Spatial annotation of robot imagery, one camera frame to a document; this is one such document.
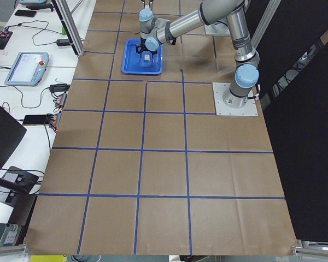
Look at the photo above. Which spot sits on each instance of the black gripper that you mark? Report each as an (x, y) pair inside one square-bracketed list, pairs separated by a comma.
[(139, 50), (147, 1)]

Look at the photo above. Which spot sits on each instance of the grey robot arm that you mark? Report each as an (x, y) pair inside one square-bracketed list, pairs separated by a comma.
[(156, 31)]

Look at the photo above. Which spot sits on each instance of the blue plastic tray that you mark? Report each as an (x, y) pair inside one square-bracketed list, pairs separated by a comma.
[(134, 63)]

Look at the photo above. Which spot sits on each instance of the black power adapter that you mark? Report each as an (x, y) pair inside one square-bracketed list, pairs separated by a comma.
[(62, 42)]

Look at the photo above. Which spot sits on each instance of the teach pendant tablet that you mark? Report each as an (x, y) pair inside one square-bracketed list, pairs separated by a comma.
[(28, 69)]

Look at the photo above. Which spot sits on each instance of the black smartphone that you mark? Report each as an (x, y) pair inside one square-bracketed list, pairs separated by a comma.
[(35, 120)]

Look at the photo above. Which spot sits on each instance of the black monitor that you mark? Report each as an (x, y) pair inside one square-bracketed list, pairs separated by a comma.
[(11, 134)]

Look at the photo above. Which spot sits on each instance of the black monitor stand base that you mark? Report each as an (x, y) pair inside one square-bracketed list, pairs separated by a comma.
[(18, 181)]

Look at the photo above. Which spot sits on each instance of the aluminium frame post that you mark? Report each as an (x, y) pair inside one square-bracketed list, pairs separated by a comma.
[(69, 26)]

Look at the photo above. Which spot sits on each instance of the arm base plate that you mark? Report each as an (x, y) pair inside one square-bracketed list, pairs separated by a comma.
[(226, 104)]

